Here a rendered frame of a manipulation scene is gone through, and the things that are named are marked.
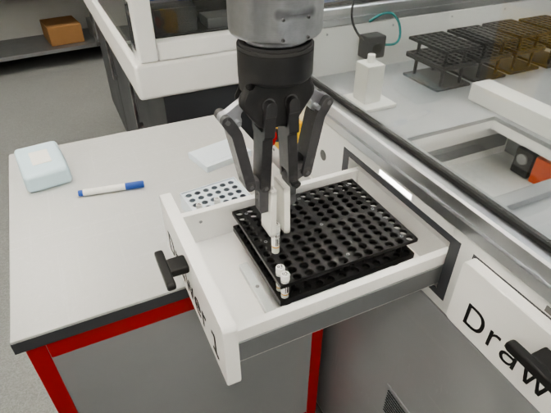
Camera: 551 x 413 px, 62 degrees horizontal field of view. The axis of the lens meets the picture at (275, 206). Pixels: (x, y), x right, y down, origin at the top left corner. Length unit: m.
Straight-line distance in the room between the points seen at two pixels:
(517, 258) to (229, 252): 0.41
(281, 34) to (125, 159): 0.81
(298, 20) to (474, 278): 0.39
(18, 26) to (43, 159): 3.63
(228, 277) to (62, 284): 0.31
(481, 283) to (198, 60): 1.01
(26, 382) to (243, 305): 1.20
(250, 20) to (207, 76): 0.98
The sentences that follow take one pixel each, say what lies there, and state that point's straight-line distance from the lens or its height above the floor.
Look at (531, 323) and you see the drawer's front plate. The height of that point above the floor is 0.92.
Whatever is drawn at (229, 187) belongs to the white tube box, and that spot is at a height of 0.80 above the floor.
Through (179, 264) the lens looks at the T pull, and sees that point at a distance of 0.62.
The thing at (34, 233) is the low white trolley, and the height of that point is 0.76.
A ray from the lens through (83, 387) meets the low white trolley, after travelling 0.95.
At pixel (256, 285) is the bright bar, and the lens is 0.67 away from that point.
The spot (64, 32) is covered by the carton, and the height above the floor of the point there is 0.25.
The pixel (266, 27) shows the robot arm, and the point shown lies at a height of 1.22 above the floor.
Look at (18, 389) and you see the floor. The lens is 1.76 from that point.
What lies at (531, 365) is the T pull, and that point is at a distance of 0.58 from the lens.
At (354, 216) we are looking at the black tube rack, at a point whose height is 0.90.
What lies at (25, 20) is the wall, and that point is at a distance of 4.74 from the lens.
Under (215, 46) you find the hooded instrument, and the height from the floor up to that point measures 0.93.
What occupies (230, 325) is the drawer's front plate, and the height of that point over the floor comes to 0.93.
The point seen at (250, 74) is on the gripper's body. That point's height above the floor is 1.18.
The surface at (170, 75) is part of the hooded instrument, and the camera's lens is 1.37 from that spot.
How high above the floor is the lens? 1.33
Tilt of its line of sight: 37 degrees down
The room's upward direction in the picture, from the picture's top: straight up
